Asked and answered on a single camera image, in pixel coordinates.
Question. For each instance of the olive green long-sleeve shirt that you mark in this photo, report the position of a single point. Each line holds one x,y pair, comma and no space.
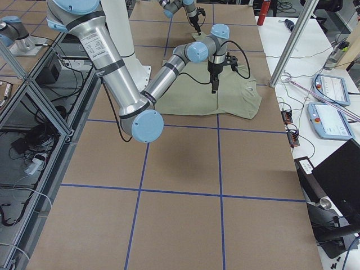
192,94

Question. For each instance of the near blue teach pendant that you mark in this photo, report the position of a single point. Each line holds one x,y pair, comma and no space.
328,122

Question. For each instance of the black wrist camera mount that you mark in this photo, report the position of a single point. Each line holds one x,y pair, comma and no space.
200,11
231,61

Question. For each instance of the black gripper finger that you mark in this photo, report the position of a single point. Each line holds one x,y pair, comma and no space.
214,86
198,29

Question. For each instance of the orange circuit board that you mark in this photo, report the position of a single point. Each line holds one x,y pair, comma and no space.
287,116

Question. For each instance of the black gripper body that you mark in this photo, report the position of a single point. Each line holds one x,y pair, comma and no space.
194,20
213,70

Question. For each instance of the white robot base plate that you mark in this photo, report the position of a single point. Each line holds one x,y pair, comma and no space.
140,74

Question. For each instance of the far blue teach pendant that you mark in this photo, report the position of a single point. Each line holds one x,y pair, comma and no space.
332,89

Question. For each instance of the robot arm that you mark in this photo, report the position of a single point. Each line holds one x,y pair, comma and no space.
170,8
103,29

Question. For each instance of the blue teach pendant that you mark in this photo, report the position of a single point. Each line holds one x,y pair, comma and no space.
328,122
332,89

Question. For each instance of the white central pedestal column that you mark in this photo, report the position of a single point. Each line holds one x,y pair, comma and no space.
117,20

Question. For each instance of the aluminium frame post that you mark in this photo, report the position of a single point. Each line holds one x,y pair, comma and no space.
300,25

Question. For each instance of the red bottle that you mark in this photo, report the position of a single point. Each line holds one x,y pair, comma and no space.
263,12

